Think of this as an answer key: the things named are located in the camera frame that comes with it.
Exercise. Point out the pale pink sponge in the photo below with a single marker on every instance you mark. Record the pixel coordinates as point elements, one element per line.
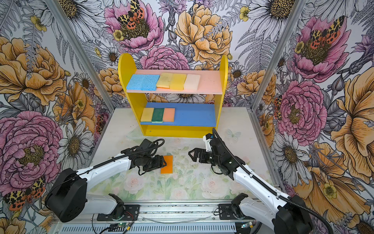
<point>192,82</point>

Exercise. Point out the yellow shelf with coloured boards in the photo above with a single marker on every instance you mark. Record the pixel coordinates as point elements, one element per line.
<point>196,111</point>

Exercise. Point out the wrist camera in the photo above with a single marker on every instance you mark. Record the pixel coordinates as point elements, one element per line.
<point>147,147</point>
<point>207,139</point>

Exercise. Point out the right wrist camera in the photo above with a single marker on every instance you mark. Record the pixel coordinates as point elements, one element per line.
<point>207,139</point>

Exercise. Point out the aluminium frame post right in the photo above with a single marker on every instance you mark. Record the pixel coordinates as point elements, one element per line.
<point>284,38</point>

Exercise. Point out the peach pink sponge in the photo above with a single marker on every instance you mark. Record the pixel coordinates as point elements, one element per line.
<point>169,115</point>

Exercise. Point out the orange sponge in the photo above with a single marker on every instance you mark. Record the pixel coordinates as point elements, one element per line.
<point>168,168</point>

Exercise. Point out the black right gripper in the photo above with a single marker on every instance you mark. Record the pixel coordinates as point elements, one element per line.
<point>197,150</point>

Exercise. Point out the dull yellow sponge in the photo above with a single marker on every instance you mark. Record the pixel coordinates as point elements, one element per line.
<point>164,80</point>

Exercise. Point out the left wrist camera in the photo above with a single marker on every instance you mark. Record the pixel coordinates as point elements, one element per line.
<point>147,147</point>

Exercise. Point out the dark green scouring pad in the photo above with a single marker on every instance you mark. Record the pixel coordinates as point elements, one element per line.
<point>157,116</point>

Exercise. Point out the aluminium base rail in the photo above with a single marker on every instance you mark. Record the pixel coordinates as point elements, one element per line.
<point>164,217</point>

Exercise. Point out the yellow sponge with green back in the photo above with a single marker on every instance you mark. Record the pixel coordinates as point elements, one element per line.
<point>147,115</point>

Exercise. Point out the aluminium frame post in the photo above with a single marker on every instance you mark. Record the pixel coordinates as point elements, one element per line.
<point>284,38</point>
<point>73,39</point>

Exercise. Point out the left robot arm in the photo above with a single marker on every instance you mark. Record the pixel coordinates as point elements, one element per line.
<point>69,198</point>

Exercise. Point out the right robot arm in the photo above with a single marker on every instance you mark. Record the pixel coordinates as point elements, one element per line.
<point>275,209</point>

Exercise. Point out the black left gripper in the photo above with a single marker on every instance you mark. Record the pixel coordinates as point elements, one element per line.
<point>158,161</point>

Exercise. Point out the blue cellulose sponge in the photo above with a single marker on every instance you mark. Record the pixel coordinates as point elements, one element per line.
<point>136,82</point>
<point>149,82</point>

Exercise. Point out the aluminium frame post left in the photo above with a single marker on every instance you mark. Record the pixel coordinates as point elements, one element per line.
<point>73,39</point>

